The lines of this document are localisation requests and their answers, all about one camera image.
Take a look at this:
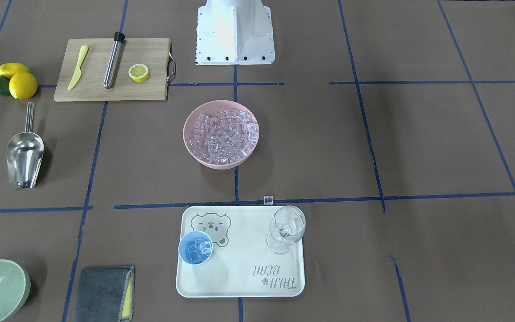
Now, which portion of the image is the metal ice scoop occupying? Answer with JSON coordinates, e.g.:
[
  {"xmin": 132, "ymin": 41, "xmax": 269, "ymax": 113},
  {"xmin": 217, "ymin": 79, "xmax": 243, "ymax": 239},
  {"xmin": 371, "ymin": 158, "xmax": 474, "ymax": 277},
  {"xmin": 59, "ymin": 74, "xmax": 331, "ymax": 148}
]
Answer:
[{"xmin": 6, "ymin": 102, "xmax": 45, "ymax": 188}]

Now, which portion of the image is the stray clear ice cube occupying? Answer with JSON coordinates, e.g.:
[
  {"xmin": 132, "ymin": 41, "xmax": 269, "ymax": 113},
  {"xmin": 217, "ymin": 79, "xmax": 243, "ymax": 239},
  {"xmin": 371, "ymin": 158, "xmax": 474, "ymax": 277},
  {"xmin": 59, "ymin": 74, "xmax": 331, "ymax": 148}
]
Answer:
[{"xmin": 263, "ymin": 195, "xmax": 274, "ymax": 206}]

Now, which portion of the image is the pink bowl of ice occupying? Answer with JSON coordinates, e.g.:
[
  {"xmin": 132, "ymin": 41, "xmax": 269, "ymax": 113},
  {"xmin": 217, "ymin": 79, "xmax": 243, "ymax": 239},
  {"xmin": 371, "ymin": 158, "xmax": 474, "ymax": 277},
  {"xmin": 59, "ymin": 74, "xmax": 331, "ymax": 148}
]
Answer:
[{"xmin": 182, "ymin": 100, "xmax": 260, "ymax": 169}]

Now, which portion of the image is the light blue cup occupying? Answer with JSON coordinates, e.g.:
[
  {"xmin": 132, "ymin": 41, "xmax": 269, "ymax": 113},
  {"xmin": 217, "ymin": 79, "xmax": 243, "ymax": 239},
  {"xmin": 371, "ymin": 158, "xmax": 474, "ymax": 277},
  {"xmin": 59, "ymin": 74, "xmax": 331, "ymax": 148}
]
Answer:
[{"xmin": 178, "ymin": 230, "xmax": 213, "ymax": 265}]

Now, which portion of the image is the clear wine glass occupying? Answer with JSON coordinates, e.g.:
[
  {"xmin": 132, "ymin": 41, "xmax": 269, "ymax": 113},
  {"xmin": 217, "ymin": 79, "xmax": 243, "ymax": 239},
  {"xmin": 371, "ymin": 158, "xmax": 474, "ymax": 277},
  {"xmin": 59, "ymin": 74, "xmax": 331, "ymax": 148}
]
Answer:
[{"xmin": 266, "ymin": 205, "xmax": 306, "ymax": 254}]

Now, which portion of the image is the cream serving tray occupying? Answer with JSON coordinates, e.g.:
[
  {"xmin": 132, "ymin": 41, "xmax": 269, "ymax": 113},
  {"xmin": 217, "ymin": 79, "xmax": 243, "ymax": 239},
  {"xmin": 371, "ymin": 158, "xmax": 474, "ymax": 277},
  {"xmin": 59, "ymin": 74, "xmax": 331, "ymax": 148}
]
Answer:
[{"xmin": 176, "ymin": 206, "xmax": 306, "ymax": 298}]

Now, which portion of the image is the half lemon slice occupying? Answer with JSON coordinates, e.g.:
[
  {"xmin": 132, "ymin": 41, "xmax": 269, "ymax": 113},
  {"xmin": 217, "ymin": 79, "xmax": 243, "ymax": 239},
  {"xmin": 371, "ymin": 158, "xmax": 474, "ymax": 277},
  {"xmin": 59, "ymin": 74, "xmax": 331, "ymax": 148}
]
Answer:
[{"xmin": 127, "ymin": 64, "xmax": 150, "ymax": 82}]

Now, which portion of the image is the wooden cutting board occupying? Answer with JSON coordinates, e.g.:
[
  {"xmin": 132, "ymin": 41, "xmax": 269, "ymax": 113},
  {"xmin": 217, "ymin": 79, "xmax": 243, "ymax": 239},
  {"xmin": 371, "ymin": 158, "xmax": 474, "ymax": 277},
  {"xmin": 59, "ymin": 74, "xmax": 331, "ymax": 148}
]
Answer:
[{"xmin": 54, "ymin": 38, "xmax": 171, "ymax": 102}]

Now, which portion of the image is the metal cylinder tool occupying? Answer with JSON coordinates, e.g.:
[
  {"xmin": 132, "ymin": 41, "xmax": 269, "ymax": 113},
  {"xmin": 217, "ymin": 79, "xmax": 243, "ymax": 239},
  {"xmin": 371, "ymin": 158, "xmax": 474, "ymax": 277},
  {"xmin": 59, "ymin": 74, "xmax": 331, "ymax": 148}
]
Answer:
[{"xmin": 103, "ymin": 31, "xmax": 126, "ymax": 89}]

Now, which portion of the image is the yellow plastic knife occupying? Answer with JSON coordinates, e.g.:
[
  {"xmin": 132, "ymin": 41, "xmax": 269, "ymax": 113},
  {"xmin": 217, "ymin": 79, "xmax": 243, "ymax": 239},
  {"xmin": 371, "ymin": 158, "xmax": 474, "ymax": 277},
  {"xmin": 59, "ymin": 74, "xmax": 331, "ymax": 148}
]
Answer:
[{"xmin": 67, "ymin": 45, "xmax": 89, "ymax": 90}]

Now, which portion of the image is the grey folded cloth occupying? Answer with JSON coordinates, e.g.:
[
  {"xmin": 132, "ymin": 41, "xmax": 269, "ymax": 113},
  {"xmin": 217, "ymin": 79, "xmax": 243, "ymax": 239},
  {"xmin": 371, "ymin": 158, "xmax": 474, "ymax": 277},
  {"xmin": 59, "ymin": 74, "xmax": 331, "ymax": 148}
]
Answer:
[{"xmin": 73, "ymin": 266, "xmax": 135, "ymax": 322}]

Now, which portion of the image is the yellow lemon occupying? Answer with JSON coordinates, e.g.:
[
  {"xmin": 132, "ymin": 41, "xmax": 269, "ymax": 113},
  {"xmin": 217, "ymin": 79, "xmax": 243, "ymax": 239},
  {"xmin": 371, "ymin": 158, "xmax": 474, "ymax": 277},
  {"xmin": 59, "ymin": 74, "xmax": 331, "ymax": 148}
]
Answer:
[
  {"xmin": 0, "ymin": 62, "xmax": 30, "ymax": 80},
  {"xmin": 9, "ymin": 72, "xmax": 38, "ymax": 100}
]

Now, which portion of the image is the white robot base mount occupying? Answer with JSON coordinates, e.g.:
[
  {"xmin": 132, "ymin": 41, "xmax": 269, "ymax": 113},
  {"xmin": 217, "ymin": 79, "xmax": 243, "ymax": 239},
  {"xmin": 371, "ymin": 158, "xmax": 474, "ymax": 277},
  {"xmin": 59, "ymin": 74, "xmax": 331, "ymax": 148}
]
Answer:
[{"xmin": 195, "ymin": 0, "xmax": 276, "ymax": 65}]

